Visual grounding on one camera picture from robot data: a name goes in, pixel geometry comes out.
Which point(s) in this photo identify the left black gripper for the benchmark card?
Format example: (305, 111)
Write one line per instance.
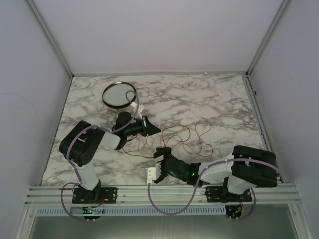
(148, 129)

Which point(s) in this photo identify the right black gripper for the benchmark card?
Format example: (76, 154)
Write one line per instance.
(166, 152)

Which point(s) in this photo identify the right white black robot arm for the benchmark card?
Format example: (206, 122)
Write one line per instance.
(242, 169)

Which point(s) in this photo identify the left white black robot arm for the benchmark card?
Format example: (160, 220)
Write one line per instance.
(81, 143)

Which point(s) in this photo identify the round brown-rimmed dish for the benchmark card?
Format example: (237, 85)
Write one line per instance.
(119, 95)

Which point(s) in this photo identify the marble pattern table mat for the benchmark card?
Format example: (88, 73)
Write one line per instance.
(201, 117)

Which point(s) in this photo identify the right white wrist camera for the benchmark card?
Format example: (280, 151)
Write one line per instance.
(153, 174)

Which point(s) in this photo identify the aluminium front rail frame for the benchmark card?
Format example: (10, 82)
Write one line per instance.
(161, 195)

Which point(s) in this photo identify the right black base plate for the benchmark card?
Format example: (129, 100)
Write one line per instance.
(220, 194)

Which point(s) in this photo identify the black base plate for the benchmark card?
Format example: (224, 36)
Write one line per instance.
(220, 194)
(106, 194)

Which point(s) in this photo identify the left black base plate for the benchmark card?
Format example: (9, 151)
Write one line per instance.
(106, 194)

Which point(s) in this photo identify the left aluminium corner post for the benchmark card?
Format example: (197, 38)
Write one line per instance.
(50, 37)

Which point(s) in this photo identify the aluminium corner post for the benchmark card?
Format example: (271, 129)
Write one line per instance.
(50, 37)
(284, 6)

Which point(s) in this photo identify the right aluminium corner post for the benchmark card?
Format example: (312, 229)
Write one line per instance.
(284, 6)

